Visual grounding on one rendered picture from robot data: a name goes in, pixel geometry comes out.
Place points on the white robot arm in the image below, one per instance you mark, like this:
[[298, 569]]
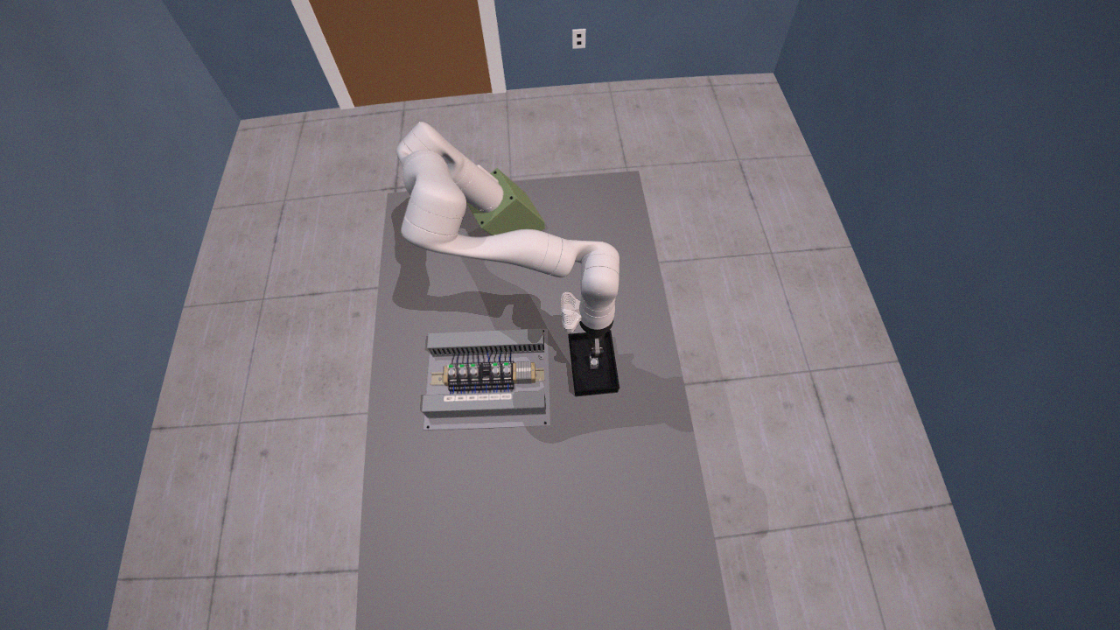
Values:
[[437, 206]]

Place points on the black rectangular tray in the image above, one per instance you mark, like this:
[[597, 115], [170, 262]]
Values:
[[588, 382]]

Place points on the grey relay panel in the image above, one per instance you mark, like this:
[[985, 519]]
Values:
[[527, 405]]

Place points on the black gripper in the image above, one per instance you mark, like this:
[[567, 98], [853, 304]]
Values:
[[596, 339]]

